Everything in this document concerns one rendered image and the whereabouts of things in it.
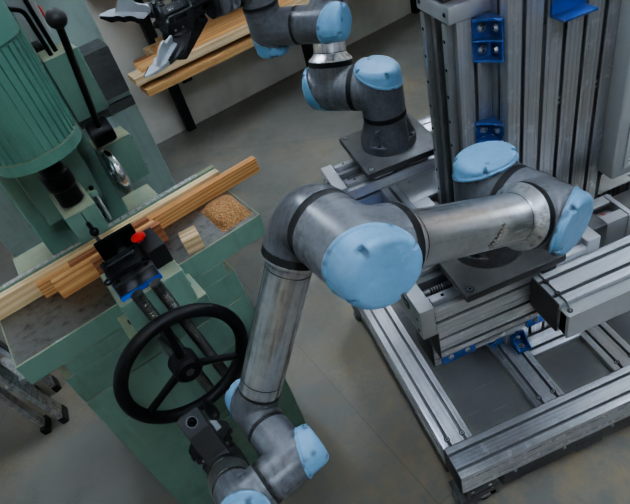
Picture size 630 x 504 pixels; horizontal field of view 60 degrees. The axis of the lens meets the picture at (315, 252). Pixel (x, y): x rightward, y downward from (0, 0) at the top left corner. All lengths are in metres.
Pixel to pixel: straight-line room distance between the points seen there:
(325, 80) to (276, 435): 0.92
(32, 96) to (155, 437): 0.88
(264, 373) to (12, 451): 1.68
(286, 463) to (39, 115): 0.75
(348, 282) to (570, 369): 1.18
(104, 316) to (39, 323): 0.15
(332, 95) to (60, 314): 0.84
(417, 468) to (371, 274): 1.22
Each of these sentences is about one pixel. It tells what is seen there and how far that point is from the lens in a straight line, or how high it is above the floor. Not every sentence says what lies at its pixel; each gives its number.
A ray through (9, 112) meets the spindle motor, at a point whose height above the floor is 1.32.
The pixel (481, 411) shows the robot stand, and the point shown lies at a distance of 1.68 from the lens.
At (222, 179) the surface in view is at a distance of 1.40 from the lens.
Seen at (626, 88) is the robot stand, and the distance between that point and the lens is 1.36.
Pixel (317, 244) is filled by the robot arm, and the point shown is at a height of 1.20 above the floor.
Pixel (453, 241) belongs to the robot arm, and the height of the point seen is 1.11.
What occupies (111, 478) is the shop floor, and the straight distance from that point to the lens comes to 2.17.
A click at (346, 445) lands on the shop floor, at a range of 1.90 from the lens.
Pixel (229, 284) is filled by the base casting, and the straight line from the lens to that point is 1.35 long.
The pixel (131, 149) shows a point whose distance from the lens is 1.46.
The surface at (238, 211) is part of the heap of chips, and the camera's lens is 1.30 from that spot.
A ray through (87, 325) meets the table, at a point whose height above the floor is 0.89.
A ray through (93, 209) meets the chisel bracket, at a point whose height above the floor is 1.06.
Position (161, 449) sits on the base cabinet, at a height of 0.42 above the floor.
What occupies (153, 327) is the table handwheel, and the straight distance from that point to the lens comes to 1.07.
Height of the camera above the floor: 1.66
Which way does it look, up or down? 41 degrees down
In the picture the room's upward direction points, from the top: 18 degrees counter-clockwise
